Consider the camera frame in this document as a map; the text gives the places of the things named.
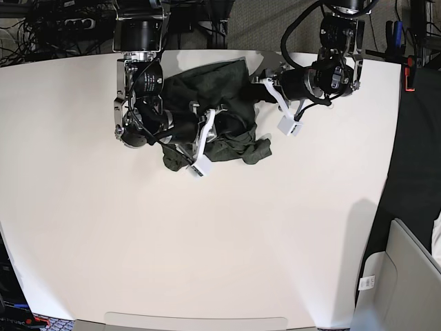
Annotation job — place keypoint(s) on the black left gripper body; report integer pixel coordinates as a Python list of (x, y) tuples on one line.
[(297, 84)]

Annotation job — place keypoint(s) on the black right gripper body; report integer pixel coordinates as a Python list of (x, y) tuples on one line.
[(183, 127)]

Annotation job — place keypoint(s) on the dark green long-sleeve shirt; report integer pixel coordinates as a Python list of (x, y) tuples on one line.
[(210, 86)]

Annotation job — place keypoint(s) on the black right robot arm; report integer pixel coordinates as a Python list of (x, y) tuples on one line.
[(141, 35)]

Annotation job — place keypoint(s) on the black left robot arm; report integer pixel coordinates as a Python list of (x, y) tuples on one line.
[(337, 70)]

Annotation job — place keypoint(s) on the orange black table clamp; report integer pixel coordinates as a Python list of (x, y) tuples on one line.
[(408, 65)]

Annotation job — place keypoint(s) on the dark grey mat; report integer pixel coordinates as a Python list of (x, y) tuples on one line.
[(412, 189)]

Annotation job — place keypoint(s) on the grey plastic bin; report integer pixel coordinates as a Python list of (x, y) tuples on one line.
[(400, 286)]

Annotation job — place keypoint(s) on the black printed box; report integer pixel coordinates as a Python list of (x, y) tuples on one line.
[(12, 318)]

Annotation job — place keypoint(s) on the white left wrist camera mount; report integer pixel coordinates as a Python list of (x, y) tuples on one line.
[(288, 125)]

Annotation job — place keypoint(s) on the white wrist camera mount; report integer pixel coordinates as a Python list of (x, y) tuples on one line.
[(200, 165), (288, 125)]

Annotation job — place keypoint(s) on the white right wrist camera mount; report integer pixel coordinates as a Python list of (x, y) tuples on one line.
[(200, 165)]

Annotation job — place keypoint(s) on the aluminium frame post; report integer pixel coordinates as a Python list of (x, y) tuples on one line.
[(217, 15)]

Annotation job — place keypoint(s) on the blue handled clamp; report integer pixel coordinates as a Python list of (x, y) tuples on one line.
[(396, 38)]

